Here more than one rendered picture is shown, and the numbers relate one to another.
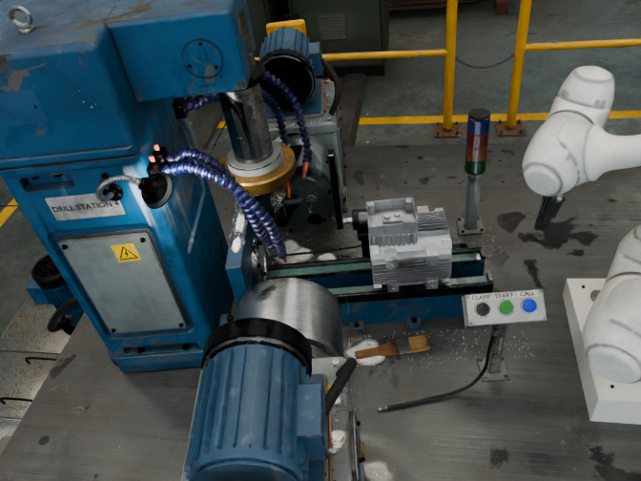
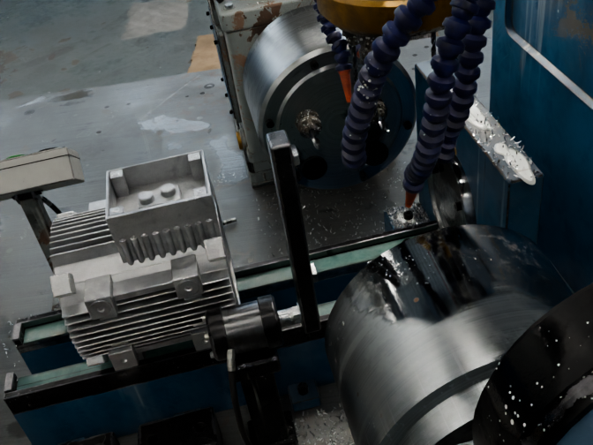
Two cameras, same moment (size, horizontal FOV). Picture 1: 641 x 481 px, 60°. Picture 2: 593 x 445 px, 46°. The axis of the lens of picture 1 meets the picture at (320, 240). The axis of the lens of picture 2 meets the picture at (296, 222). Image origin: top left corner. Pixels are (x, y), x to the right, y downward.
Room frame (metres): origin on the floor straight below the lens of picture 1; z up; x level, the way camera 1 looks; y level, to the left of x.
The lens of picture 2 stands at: (1.77, -0.17, 1.60)
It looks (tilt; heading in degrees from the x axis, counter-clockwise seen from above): 38 degrees down; 169
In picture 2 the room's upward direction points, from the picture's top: 10 degrees counter-clockwise
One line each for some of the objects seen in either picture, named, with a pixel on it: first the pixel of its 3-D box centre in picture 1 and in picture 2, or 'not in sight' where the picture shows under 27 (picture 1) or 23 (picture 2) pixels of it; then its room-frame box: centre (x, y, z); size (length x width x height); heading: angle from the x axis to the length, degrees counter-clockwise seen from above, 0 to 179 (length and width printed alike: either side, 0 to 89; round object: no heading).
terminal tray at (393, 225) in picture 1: (391, 222); (164, 207); (1.06, -0.19, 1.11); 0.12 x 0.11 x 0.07; 84
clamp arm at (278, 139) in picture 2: (336, 191); (295, 241); (1.21, -0.06, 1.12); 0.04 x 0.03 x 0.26; 84
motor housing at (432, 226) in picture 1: (407, 248); (152, 271); (1.06, -0.23, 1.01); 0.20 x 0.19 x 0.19; 84
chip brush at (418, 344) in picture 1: (392, 348); not in sight; (0.90, -0.15, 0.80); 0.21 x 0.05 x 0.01; 92
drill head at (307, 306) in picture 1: (286, 363); (319, 82); (0.74, 0.12, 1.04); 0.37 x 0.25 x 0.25; 174
